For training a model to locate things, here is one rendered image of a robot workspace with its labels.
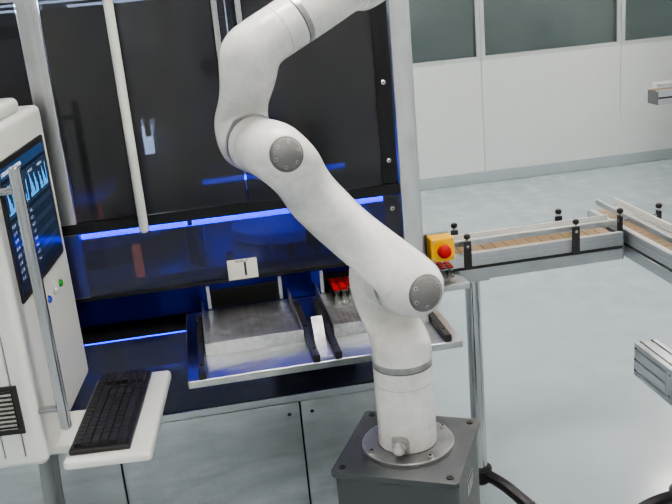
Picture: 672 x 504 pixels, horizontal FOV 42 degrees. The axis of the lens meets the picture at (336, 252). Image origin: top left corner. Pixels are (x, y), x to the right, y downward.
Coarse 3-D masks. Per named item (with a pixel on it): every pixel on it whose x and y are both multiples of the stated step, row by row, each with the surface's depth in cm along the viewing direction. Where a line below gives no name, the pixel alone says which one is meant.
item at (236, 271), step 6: (246, 258) 249; (252, 258) 250; (228, 264) 249; (234, 264) 249; (240, 264) 250; (246, 264) 250; (252, 264) 250; (228, 270) 249; (234, 270) 250; (240, 270) 250; (252, 270) 251; (228, 276) 250; (234, 276) 250; (240, 276) 251; (246, 276) 251; (252, 276) 251; (258, 276) 252
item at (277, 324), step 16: (256, 304) 261; (272, 304) 260; (288, 304) 259; (208, 320) 252; (224, 320) 251; (240, 320) 250; (256, 320) 249; (272, 320) 248; (288, 320) 246; (208, 336) 240; (224, 336) 239; (240, 336) 238; (256, 336) 229; (272, 336) 230; (288, 336) 230; (208, 352) 228; (224, 352) 229
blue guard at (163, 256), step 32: (160, 224) 243; (192, 224) 244; (224, 224) 246; (256, 224) 247; (288, 224) 249; (384, 224) 254; (96, 256) 242; (128, 256) 244; (160, 256) 245; (192, 256) 247; (224, 256) 248; (256, 256) 250; (288, 256) 252; (320, 256) 253; (96, 288) 245; (128, 288) 246
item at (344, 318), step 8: (320, 296) 253; (328, 296) 262; (328, 304) 256; (344, 304) 254; (352, 304) 254; (328, 312) 241; (336, 312) 249; (344, 312) 248; (352, 312) 248; (328, 320) 241; (336, 320) 243; (344, 320) 243; (352, 320) 242; (360, 320) 233; (424, 320) 236; (336, 328) 232; (344, 328) 232; (352, 328) 233; (360, 328) 233; (336, 336) 233
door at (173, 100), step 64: (64, 0) 223; (128, 0) 225; (192, 0) 228; (64, 64) 227; (128, 64) 230; (192, 64) 233; (64, 128) 232; (192, 128) 237; (128, 192) 239; (192, 192) 242
